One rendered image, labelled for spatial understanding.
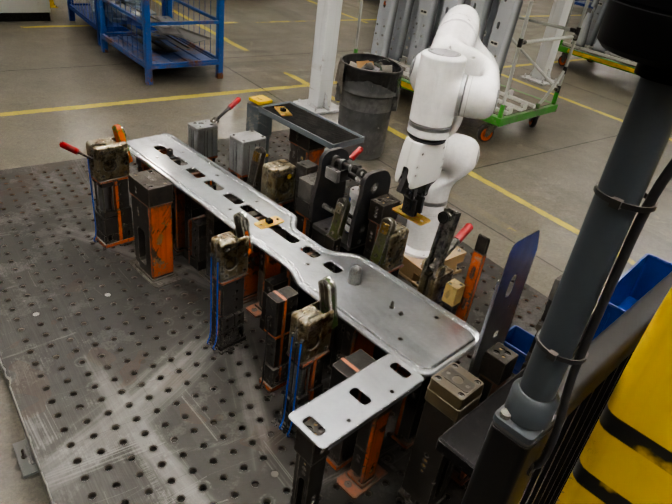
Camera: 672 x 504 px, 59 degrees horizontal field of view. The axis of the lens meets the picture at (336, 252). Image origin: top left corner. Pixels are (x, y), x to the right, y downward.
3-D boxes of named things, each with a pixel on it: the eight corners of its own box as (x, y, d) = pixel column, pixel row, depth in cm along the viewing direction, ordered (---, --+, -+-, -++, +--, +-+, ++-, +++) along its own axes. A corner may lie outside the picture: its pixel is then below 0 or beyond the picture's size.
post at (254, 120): (240, 211, 231) (245, 101, 207) (256, 207, 236) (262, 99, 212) (252, 220, 226) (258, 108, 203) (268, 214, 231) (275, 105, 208)
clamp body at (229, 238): (199, 339, 166) (199, 234, 148) (235, 323, 174) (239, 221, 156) (218, 358, 161) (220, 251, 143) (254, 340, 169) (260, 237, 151)
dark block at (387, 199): (349, 319, 182) (370, 198, 160) (365, 311, 186) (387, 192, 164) (361, 328, 179) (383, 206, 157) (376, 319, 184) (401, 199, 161)
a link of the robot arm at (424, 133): (428, 110, 121) (425, 124, 122) (400, 117, 115) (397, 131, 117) (461, 124, 116) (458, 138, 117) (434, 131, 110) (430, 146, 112)
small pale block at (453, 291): (415, 393, 159) (445, 282, 139) (424, 387, 161) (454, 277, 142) (426, 400, 157) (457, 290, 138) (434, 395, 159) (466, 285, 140)
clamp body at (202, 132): (183, 212, 225) (181, 121, 206) (208, 204, 232) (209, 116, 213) (197, 222, 220) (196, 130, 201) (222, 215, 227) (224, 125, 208)
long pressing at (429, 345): (110, 145, 200) (110, 141, 199) (170, 134, 214) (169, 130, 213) (425, 383, 121) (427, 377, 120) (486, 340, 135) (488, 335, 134)
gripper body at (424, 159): (429, 120, 122) (419, 170, 128) (397, 129, 115) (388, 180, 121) (459, 132, 117) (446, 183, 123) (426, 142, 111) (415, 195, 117)
